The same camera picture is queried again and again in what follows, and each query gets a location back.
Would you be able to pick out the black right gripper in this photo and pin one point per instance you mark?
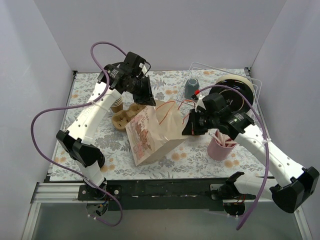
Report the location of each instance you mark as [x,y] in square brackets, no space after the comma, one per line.
[194,122]

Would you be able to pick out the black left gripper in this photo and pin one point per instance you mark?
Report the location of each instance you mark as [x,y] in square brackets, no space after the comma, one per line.
[144,89]

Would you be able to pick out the printed kraft paper bag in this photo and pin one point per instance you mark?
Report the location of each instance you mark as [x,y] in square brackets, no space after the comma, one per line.
[157,130]

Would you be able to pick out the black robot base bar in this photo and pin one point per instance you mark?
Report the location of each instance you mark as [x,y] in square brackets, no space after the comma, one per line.
[167,194]

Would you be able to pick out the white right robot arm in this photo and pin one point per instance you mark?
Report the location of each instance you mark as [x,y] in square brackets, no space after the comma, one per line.
[291,183]

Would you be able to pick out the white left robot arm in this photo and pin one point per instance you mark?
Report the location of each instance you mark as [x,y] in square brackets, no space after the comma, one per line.
[130,75]

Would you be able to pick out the floral paper table mat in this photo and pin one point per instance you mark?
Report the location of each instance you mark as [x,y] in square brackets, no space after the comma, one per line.
[188,160]

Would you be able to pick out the stack of brown paper cups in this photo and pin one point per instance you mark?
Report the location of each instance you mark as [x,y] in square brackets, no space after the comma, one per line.
[117,105]

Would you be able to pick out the pink straw holder cup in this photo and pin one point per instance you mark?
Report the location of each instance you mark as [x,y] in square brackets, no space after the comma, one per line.
[218,152]

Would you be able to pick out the stacked brown pulp cup carriers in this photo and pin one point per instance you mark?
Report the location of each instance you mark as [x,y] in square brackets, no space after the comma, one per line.
[123,117]

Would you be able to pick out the dark teal ceramic cup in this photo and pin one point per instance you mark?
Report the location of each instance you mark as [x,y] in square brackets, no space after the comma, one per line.
[191,86]

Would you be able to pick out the cream ceramic plate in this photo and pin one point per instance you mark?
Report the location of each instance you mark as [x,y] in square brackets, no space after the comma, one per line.
[237,82]

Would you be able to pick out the stack of black cup lids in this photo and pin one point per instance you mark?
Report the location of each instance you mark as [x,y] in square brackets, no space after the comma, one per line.
[101,160]

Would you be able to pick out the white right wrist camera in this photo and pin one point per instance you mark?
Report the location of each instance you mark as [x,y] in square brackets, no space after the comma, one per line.
[198,98]

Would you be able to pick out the white wire dish rack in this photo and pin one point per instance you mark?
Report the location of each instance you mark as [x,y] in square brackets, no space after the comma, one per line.
[220,92]

